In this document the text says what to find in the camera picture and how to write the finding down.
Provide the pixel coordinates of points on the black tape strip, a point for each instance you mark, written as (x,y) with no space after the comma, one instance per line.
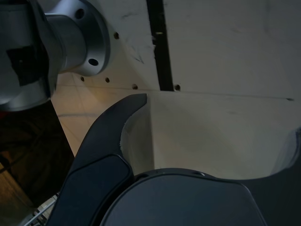
(162,58)

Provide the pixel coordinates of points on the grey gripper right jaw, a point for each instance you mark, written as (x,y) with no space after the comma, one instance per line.
(188,202)

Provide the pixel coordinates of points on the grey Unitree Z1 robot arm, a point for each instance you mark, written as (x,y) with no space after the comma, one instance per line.
(70,42)

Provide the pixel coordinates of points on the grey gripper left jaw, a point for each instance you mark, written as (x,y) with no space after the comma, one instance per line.
(94,176)

